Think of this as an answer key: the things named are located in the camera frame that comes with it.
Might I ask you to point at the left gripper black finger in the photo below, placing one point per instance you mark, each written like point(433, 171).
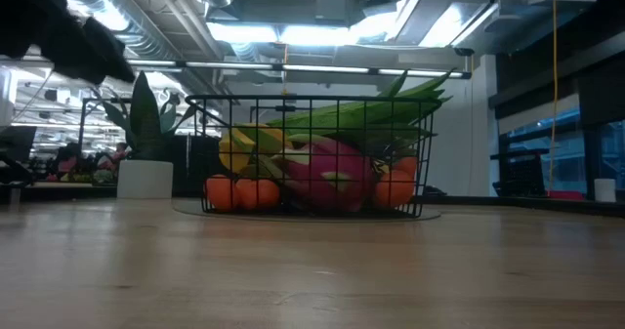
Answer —
point(110, 63)

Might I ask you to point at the long linear ceiling light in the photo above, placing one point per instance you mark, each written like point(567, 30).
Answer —
point(322, 69)

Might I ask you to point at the grey ceiling unit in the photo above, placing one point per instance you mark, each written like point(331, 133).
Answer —
point(332, 7)

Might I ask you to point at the pink dragon fruit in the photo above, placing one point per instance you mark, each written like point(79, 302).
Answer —
point(327, 173)

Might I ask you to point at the dark monitor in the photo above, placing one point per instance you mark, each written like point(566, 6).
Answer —
point(17, 146)

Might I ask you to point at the white cup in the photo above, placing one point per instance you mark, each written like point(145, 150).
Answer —
point(605, 190)

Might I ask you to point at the tangerine cluster with green leaf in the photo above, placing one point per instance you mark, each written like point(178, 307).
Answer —
point(393, 187)

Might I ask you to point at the green plant in white pot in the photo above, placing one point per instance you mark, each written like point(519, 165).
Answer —
point(144, 177)

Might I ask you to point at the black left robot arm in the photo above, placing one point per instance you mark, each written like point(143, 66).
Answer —
point(24, 7)

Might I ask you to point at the person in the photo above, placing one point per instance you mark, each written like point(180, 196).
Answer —
point(113, 157)
point(68, 160)

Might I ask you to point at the long green leafy vegetable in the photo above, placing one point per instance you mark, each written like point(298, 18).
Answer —
point(361, 116)

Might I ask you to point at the small tangerine cluster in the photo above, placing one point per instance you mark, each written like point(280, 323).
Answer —
point(244, 194)

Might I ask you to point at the large silver ventilation duct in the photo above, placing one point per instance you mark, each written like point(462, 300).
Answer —
point(141, 36)

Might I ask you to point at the black chair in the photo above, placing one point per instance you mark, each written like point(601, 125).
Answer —
point(520, 173)

